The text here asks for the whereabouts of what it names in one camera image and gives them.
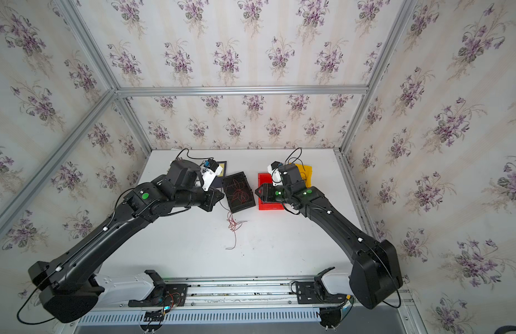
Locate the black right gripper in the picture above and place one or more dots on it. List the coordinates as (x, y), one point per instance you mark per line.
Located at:
(266, 193)

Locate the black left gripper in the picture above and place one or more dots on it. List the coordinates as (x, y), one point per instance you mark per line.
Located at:
(212, 198)

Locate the black plastic bin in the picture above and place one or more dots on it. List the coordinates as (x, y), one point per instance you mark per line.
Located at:
(238, 192)

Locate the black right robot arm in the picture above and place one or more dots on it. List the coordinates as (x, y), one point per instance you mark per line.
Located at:
(376, 273)

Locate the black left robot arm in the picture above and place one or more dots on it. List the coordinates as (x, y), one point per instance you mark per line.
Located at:
(70, 287)

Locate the red plastic bin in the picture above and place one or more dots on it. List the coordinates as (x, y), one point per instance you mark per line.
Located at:
(265, 178)

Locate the yellow plastic bin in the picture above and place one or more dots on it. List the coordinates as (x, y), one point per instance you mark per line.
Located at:
(306, 174)

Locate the white ventilation grille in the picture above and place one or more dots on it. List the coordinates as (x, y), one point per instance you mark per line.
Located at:
(201, 316)

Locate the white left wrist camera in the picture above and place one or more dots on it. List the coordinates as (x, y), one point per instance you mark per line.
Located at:
(211, 169)

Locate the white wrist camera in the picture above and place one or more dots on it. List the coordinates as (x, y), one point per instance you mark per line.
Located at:
(211, 169)
(275, 174)

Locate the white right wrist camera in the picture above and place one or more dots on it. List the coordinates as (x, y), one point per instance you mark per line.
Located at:
(275, 174)

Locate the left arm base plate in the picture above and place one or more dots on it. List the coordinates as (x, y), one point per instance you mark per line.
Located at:
(169, 295)

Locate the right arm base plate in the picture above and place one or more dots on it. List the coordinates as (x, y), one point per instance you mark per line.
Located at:
(307, 292)

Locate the aluminium rail frame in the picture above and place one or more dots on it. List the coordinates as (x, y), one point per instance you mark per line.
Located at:
(229, 292)

